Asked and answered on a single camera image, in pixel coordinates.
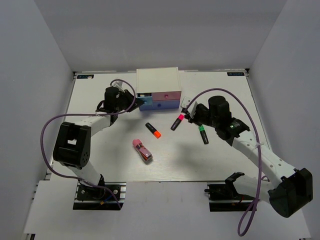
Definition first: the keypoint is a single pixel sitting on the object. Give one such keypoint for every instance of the corner label sticker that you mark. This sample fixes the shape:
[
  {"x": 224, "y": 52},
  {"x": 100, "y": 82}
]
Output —
[
  {"x": 235, "y": 74},
  {"x": 85, "y": 76}
]

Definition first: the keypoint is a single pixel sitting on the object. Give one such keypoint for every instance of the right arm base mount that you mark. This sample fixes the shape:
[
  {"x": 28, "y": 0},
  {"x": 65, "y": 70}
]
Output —
[{"x": 222, "y": 196}]

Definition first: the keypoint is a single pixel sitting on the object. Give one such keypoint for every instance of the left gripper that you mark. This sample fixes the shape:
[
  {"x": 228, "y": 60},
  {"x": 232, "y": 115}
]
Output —
[{"x": 127, "y": 95}]

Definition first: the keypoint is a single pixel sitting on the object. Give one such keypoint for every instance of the wide blue drawer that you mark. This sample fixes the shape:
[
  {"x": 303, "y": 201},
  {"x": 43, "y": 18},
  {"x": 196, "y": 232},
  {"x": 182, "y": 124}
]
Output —
[{"x": 161, "y": 105}]

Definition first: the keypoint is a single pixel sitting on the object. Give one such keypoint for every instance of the pink drawer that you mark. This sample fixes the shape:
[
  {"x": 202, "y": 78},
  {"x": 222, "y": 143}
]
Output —
[{"x": 166, "y": 96}]

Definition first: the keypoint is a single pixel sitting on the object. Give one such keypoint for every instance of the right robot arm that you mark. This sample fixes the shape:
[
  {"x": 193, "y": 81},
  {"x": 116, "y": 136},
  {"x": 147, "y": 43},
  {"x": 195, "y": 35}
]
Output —
[{"x": 287, "y": 190}]

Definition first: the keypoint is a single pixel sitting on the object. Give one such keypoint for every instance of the right corner label sticker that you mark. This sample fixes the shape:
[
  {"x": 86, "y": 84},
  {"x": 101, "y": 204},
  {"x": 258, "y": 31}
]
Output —
[{"x": 235, "y": 74}]

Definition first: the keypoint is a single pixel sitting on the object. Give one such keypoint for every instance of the left corner label sticker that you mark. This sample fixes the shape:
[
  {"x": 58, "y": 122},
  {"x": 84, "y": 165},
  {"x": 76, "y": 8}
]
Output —
[{"x": 85, "y": 76}]

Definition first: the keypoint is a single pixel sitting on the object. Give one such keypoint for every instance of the pink cap clip tube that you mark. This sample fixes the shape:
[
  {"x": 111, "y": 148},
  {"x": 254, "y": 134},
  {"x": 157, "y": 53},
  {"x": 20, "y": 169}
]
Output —
[{"x": 144, "y": 153}]

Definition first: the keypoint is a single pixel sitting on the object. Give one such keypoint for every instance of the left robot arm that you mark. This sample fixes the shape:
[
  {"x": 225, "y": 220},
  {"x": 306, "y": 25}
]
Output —
[{"x": 73, "y": 145}]

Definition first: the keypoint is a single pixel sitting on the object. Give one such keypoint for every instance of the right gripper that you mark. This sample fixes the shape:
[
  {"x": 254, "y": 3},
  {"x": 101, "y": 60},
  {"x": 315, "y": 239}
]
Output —
[{"x": 195, "y": 118}]

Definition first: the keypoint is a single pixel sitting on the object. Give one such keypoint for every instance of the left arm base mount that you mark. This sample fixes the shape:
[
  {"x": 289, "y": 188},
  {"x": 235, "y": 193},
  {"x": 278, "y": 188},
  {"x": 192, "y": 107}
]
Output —
[{"x": 94, "y": 199}]

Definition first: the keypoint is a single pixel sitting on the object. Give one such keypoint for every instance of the orange cap highlighter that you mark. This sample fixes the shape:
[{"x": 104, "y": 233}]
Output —
[{"x": 153, "y": 130}]

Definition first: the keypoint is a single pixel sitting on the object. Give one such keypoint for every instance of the white drawer organizer box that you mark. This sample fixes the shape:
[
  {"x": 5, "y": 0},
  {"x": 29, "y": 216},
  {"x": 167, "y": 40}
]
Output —
[{"x": 156, "y": 80}]

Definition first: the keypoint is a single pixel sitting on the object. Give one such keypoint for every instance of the small blue drawer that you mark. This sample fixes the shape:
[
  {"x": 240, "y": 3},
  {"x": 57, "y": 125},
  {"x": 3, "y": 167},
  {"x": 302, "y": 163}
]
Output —
[{"x": 148, "y": 99}]

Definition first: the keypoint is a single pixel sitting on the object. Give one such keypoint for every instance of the pink cap highlighter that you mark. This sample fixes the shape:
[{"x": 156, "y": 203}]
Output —
[{"x": 177, "y": 122}]

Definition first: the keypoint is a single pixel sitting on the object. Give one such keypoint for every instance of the green cap highlighter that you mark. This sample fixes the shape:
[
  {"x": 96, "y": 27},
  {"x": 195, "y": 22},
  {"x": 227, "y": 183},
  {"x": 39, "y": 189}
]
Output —
[{"x": 203, "y": 135}]

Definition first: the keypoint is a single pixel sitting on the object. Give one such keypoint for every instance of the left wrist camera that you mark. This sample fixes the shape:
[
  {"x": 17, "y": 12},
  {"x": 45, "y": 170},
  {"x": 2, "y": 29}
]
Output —
[{"x": 117, "y": 83}]

